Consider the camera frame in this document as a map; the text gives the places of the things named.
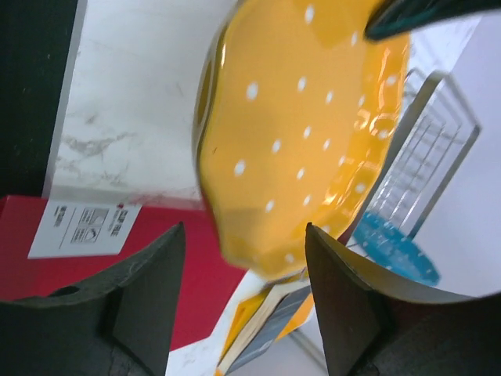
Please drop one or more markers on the red folder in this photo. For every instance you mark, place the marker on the red folder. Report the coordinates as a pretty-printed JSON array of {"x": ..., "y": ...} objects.
[{"x": 49, "y": 244}]

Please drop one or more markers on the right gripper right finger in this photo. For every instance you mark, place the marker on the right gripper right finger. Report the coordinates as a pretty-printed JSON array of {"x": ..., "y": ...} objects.
[{"x": 375, "y": 322}]

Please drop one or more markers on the yellow polka dot plate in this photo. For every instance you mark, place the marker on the yellow polka dot plate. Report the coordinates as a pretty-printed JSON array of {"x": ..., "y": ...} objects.
[{"x": 294, "y": 118}]

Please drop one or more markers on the blue polka dot plate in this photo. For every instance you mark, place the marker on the blue polka dot plate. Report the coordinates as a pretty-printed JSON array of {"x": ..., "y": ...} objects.
[{"x": 389, "y": 247}]

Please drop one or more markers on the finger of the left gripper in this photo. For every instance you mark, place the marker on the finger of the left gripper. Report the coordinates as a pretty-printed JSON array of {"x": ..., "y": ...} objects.
[{"x": 396, "y": 17}]

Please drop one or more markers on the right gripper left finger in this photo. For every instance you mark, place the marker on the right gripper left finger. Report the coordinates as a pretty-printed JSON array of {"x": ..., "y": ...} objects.
[{"x": 98, "y": 321}]

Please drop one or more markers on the wire dish rack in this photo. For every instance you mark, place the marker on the wire dish rack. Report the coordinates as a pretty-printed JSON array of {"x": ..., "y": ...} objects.
[{"x": 434, "y": 135}]

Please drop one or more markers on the dark blue book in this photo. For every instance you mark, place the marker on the dark blue book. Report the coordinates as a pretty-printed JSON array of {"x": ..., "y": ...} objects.
[{"x": 270, "y": 317}]

